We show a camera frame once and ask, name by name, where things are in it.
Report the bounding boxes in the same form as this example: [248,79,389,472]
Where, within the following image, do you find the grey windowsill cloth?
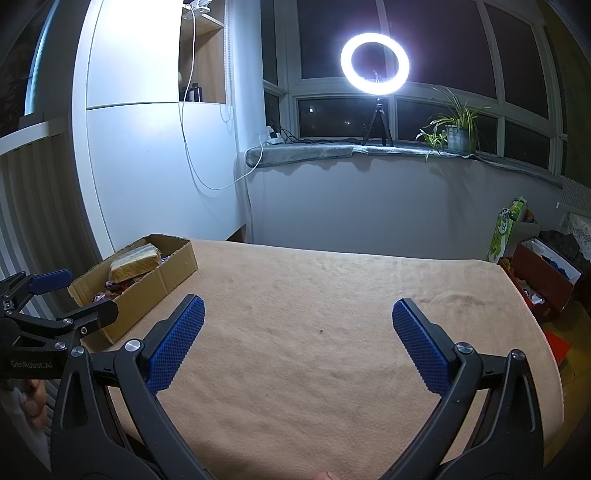
[245,141,566,188]

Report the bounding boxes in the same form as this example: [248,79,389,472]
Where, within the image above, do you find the white cable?
[178,0,266,191]

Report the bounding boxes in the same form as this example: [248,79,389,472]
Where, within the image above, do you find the white lace cloth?
[561,178,591,264]

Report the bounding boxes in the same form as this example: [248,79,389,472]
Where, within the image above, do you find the green paper bag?
[488,198,528,265]

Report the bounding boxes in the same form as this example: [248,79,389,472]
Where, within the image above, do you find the clear-wrapped sliced bread loaf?
[108,244,163,284]

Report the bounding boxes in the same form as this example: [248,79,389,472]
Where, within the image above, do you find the red open box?
[501,237,583,323]

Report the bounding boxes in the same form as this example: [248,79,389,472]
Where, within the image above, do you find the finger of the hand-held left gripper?
[16,270,74,298]
[9,301,119,352]

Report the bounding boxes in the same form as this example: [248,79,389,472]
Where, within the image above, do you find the white ring light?
[340,31,411,97]

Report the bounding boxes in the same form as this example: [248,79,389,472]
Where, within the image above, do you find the grey ribbed panel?
[0,117,114,305]

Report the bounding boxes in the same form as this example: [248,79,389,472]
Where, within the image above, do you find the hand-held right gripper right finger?
[383,298,546,480]

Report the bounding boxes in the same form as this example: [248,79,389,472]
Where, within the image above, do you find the potted spider plant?
[416,85,492,160]

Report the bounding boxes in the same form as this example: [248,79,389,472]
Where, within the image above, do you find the black cable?
[277,124,365,144]

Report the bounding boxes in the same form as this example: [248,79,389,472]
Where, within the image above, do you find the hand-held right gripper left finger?
[50,294,218,480]

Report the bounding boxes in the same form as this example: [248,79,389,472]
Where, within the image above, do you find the person's left hand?
[18,378,49,430]

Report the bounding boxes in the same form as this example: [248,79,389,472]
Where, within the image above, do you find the red paper sheet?
[542,329,573,365]

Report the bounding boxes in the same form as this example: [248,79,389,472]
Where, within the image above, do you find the white cabinet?
[71,0,245,259]

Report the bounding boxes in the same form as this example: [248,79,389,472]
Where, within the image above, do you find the brown cardboard box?
[68,233,199,344]

